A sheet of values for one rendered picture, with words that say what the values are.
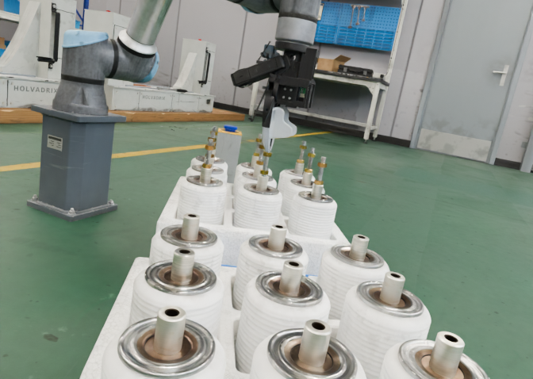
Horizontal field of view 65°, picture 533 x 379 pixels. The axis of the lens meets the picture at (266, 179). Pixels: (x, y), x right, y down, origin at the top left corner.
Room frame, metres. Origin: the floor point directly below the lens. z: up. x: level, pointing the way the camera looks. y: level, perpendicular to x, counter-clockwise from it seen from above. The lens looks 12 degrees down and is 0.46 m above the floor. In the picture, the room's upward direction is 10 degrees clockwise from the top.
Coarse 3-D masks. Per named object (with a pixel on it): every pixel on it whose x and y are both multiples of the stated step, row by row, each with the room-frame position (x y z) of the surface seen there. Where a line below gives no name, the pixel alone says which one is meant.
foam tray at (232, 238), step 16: (176, 192) 0.97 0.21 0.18; (176, 208) 0.85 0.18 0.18; (224, 208) 0.91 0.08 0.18; (160, 224) 0.75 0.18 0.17; (208, 224) 0.78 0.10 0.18; (224, 224) 0.80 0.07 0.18; (224, 240) 0.77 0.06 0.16; (240, 240) 0.77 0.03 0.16; (304, 240) 0.79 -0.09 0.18; (320, 240) 0.80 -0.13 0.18; (336, 240) 0.82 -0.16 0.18; (224, 256) 0.77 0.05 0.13; (320, 256) 0.79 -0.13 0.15
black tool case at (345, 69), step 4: (340, 64) 5.31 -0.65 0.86; (340, 68) 5.31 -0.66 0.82; (344, 68) 5.28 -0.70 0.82; (348, 68) 5.28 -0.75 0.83; (352, 68) 5.27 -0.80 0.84; (356, 68) 5.26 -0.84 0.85; (360, 68) 5.24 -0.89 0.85; (364, 68) 5.24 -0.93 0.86; (340, 72) 5.30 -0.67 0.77; (344, 72) 5.29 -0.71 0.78; (348, 72) 5.27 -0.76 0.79; (352, 72) 5.26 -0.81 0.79; (356, 72) 5.25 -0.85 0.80; (360, 72) 5.25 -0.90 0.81; (364, 72) 5.22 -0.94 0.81; (368, 72) 5.22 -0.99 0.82; (372, 72) 5.22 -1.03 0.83; (368, 76) 5.22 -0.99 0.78; (372, 76) 5.30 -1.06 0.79
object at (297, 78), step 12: (276, 48) 0.85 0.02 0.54; (288, 48) 0.81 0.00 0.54; (300, 48) 0.82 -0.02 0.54; (312, 48) 0.82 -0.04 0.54; (288, 60) 0.83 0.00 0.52; (300, 60) 0.83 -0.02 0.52; (312, 60) 0.82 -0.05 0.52; (276, 72) 0.84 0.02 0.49; (288, 72) 0.83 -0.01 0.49; (300, 72) 0.82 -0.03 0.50; (312, 72) 0.82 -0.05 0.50; (276, 84) 0.82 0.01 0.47; (288, 84) 0.81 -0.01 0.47; (300, 84) 0.81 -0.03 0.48; (312, 84) 0.87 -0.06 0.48; (276, 96) 0.82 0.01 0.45; (288, 96) 0.82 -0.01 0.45; (300, 96) 0.83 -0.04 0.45; (312, 96) 0.87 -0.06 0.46
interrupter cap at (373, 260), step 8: (336, 248) 0.57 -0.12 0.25; (344, 248) 0.58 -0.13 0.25; (336, 256) 0.54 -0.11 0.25; (344, 256) 0.55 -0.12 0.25; (368, 256) 0.57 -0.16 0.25; (376, 256) 0.57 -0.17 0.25; (352, 264) 0.52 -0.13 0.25; (360, 264) 0.52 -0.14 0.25; (368, 264) 0.53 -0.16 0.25; (376, 264) 0.54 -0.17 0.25
